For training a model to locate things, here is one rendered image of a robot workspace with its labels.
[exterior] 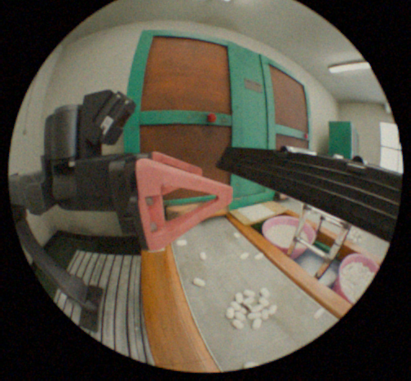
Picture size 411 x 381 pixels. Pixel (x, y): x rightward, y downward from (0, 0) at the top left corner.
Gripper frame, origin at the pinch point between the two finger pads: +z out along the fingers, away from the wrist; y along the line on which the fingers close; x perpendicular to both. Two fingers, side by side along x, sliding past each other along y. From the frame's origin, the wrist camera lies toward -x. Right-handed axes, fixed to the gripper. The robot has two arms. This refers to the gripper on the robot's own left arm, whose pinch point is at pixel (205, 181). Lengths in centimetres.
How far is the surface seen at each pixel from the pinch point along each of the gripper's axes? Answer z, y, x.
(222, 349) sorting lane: -0.7, -15.2, 33.3
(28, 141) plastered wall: -197, 98, -33
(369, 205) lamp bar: 14.2, -15.5, 0.1
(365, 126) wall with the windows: 513, 18, -121
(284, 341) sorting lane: 12.1, -21.4, 33.1
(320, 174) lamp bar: 14.7, -6.5, -1.4
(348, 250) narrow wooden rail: 59, -17, 32
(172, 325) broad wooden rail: -9.1, -6.2, 30.9
